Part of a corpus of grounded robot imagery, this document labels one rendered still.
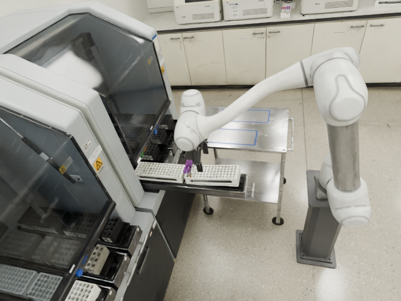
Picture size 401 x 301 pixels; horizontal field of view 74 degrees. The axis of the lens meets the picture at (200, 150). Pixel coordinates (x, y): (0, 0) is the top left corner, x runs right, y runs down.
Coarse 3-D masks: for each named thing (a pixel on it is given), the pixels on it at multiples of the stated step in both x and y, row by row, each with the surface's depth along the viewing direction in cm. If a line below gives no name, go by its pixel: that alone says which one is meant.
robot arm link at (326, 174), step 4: (328, 156) 132; (324, 160) 135; (328, 160) 131; (324, 164) 134; (328, 164) 131; (320, 168) 141; (324, 168) 135; (328, 168) 131; (320, 172) 140; (324, 172) 134; (328, 172) 130; (320, 176) 141; (324, 176) 134; (328, 176) 130; (332, 176) 128; (320, 180) 142; (324, 180) 134; (328, 180) 130; (320, 184) 144; (324, 184) 136; (324, 188) 142
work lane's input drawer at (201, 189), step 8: (240, 176) 148; (144, 184) 158; (152, 184) 156; (160, 184) 155; (168, 184) 154; (176, 184) 152; (184, 184) 151; (240, 184) 145; (192, 192) 152; (200, 192) 150; (208, 192) 149; (216, 192) 147; (224, 192) 145; (232, 192) 144; (240, 192) 142
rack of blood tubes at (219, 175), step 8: (208, 168) 149; (216, 168) 147; (224, 168) 146; (232, 168) 144; (184, 176) 148; (192, 176) 147; (200, 176) 146; (208, 176) 144; (216, 176) 143; (224, 176) 141; (232, 176) 140; (192, 184) 150; (200, 184) 148; (216, 184) 145; (224, 184) 143; (232, 184) 142
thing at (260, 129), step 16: (208, 112) 197; (256, 112) 189; (272, 112) 186; (288, 112) 183; (224, 128) 181; (240, 128) 178; (256, 128) 176; (272, 128) 173; (208, 144) 172; (224, 144) 169; (240, 144) 167; (256, 144) 165; (272, 144) 163; (224, 160) 235; (240, 160) 232; (256, 176) 216; (272, 176) 214; (256, 192) 205; (272, 192) 202; (208, 208) 221
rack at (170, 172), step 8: (136, 168) 159; (144, 168) 159; (152, 168) 157; (160, 168) 156; (168, 168) 155; (176, 168) 154; (144, 176) 159; (152, 176) 153; (160, 176) 152; (168, 176) 150; (176, 176) 149
